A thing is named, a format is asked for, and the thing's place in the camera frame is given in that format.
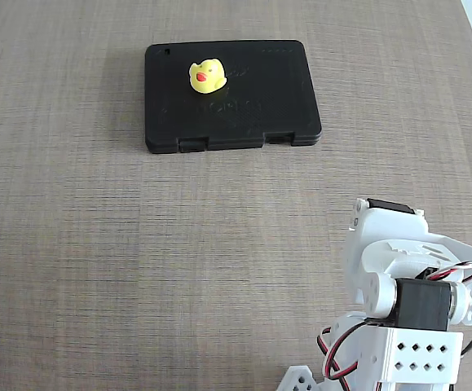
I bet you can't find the black plastic case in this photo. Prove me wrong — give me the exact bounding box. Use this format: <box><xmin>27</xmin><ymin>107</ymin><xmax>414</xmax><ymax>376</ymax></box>
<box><xmin>144</xmin><ymin>39</ymin><xmax>323</xmax><ymax>155</ymax></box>

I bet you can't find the yellow rubber duck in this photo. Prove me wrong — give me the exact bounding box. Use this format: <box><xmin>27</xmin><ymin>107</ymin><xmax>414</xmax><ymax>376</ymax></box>
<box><xmin>188</xmin><ymin>58</ymin><xmax>227</xmax><ymax>94</ymax></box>

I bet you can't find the red white black servo wire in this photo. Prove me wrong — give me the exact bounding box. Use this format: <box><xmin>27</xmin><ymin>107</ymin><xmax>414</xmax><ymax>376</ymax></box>
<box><xmin>425</xmin><ymin>260</ymin><xmax>472</xmax><ymax>283</ymax></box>
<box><xmin>320</xmin><ymin>325</ymin><xmax>367</xmax><ymax>384</ymax></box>

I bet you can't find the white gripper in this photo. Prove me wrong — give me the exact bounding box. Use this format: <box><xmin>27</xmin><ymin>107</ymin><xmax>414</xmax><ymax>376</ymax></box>
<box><xmin>344</xmin><ymin>197</ymin><xmax>472</xmax><ymax>305</ymax></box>

